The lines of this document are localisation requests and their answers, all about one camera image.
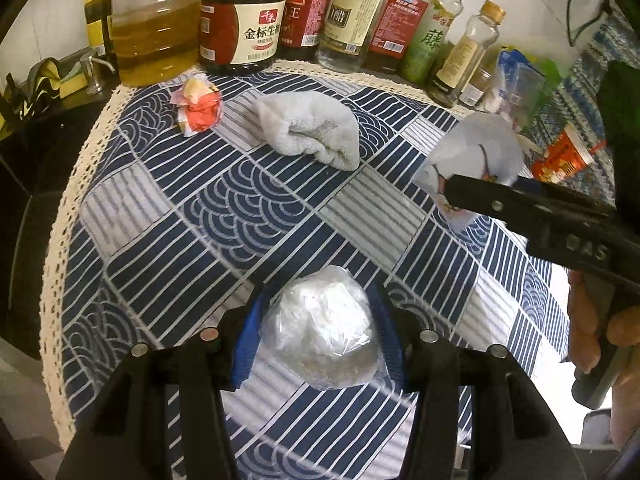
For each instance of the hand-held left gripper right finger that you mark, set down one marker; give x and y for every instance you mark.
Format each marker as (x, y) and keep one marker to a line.
(395, 340)

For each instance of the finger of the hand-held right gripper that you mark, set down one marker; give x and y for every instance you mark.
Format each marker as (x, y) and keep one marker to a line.
(565, 197)
(480, 197)

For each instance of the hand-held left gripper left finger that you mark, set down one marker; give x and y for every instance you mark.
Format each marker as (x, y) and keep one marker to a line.
(245, 345)

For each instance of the grey blue plastic bag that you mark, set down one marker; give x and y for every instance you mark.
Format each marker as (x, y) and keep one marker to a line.
(470, 150)

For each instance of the clear plastic bag with tissue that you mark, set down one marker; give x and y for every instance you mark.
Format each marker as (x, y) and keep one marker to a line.
(320, 332)

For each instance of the person's right hand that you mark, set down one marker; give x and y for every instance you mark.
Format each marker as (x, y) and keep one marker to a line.
(582, 325)

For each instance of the orange seasoning tube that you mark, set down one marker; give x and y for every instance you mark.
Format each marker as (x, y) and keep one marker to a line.
(562, 157)

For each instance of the blue patterned hanging cloth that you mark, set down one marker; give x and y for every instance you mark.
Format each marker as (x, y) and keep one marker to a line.
(580, 105)

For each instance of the clear plastic packets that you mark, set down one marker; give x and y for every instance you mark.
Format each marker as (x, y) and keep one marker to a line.
(510, 85)

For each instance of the blue white patterned tablecloth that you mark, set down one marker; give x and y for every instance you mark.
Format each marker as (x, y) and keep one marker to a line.
(250, 220)

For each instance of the slim clear bottle gold cap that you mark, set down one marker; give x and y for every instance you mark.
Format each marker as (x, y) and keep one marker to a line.
(465, 55)

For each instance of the green label oil bottle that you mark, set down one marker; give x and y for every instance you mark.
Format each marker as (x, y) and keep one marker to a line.
(430, 45)

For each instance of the white crumpled towel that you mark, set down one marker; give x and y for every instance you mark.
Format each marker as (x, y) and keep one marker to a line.
(310, 130)

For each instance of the large red label bottle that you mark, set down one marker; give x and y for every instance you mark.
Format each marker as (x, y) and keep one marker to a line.
(400, 30)

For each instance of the yellow cap clear vinegar bottle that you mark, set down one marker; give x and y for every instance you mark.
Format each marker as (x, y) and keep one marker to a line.
(347, 20)

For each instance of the red crumpled wrapper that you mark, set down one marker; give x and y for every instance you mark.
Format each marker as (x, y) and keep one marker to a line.
(197, 105)

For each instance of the black cap soy sauce bottle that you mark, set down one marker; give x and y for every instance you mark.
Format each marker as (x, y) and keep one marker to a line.
(305, 15)

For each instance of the dark soy sauce jug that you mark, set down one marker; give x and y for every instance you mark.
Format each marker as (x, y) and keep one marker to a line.
(242, 35)

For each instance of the chrome soap dispenser pump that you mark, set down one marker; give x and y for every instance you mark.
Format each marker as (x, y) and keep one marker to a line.
(92, 72)

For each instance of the large clear cooking oil jug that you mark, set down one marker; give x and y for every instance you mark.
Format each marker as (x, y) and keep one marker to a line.
(152, 45)

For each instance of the yellow black cleaning cloth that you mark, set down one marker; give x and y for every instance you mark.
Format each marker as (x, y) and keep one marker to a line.
(45, 80)

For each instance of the dark green oil bottle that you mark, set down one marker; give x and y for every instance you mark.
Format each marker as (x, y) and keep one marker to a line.
(97, 10)

